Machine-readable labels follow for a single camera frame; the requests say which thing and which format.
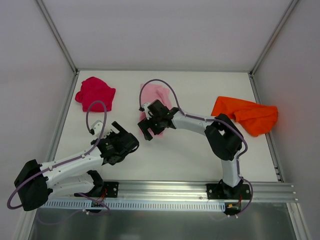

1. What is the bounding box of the pink t shirt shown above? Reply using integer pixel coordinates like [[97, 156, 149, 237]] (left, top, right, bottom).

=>
[[138, 83, 172, 138]]

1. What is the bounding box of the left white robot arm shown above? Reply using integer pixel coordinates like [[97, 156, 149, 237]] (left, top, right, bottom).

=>
[[14, 120, 140, 211]]

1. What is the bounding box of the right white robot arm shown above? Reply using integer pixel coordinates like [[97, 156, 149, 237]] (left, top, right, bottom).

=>
[[137, 99, 245, 199]]

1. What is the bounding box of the red t shirt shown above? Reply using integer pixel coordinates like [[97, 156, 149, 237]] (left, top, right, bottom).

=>
[[74, 76, 116, 112]]

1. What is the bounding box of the orange t shirt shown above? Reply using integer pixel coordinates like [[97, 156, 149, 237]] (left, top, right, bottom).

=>
[[211, 96, 278, 137]]

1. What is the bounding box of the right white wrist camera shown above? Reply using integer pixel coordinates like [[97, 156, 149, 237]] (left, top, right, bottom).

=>
[[141, 102, 153, 120]]

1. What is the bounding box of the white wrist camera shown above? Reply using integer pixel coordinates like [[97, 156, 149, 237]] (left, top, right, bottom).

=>
[[90, 120, 105, 138], [141, 102, 153, 120]]

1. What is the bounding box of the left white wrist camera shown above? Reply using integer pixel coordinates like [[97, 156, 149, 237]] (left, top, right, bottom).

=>
[[90, 120, 105, 138]]

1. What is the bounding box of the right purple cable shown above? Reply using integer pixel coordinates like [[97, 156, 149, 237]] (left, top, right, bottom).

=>
[[138, 79, 253, 216]]

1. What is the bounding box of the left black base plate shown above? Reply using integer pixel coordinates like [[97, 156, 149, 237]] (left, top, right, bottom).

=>
[[91, 181, 119, 199]]

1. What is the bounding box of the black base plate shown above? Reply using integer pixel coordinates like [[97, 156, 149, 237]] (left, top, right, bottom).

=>
[[205, 182, 252, 200], [91, 181, 119, 199]]

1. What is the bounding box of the aluminium front rail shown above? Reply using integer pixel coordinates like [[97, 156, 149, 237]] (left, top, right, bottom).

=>
[[27, 178, 299, 202]]

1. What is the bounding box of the left aluminium side rail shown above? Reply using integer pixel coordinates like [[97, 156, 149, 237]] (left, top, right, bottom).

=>
[[44, 70, 80, 163]]

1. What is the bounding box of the aluminium side rail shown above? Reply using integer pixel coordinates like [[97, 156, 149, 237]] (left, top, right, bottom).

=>
[[44, 70, 80, 163], [248, 72, 285, 183]]

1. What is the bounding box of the white slotted cable duct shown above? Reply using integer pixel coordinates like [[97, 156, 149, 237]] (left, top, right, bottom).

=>
[[42, 198, 226, 212]]

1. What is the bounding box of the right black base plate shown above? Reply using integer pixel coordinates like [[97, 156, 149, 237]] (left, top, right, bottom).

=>
[[205, 182, 252, 200]]

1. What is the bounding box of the right aluminium side rail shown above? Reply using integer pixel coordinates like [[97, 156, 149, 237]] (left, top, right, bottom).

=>
[[248, 72, 285, 183]]

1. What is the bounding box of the left aluminium frame post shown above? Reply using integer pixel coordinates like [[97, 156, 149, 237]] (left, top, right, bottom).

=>
[[34, 0, 78, 74]]

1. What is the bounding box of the aluminium frame post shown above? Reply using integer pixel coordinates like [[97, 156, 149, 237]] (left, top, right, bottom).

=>
[[34, 0, 78, 74], [249, 0, 300, 76]]

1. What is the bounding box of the right aluminium frame post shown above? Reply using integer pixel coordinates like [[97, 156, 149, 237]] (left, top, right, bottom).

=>
[[249, 0, 300, 76]]

